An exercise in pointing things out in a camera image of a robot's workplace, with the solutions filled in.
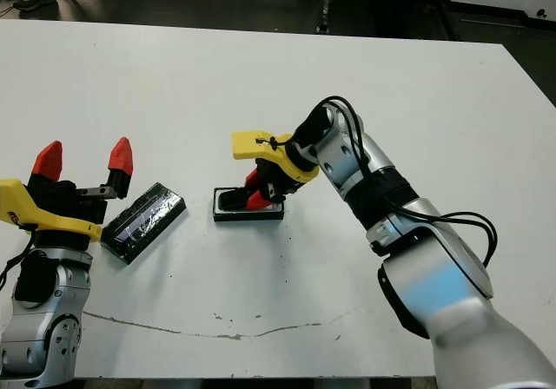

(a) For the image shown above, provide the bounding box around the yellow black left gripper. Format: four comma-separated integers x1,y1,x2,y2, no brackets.
0,136,134,246

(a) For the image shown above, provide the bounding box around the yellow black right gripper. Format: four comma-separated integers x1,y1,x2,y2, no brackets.
230,130,321,211

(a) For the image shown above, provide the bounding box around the black taped box lid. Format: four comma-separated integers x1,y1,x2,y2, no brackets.
100,182,188,265

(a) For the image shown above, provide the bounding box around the black box base white liner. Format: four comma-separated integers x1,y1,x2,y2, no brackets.
212,186,287,221

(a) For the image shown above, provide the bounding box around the dark sneaker shoe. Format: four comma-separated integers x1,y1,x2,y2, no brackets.
12,0,58,12

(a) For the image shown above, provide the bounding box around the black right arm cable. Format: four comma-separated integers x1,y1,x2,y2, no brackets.
319,96,499,267

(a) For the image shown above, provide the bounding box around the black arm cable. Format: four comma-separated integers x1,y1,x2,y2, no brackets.
319,96,499,267
0,232,38,288

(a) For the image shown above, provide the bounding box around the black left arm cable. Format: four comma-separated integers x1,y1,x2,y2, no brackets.
0,232,38,288

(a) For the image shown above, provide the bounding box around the metal stand post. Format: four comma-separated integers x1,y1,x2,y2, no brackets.
315,0,334,34

